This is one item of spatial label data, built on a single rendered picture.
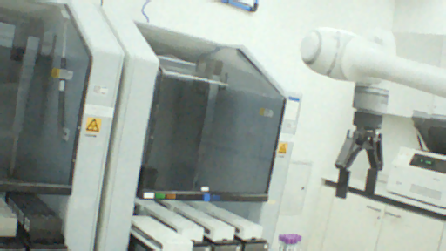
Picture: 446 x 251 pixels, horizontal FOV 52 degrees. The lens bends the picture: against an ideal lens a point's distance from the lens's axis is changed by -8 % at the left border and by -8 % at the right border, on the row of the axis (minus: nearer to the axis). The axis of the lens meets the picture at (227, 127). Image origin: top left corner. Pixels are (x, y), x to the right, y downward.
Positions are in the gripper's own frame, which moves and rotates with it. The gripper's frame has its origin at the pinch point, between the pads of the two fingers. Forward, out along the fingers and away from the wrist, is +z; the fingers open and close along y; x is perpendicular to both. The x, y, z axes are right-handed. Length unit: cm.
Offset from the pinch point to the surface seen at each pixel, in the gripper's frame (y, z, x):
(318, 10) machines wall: 190, -96, 171
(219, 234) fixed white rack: 21, 33, 68
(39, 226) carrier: -49, 28, 76
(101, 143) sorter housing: -30, 1, 76
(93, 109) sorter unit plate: -34, -10, 76
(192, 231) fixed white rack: 7, 31, 69
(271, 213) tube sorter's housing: 52, 27, 72
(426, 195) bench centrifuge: 223, 28, 75
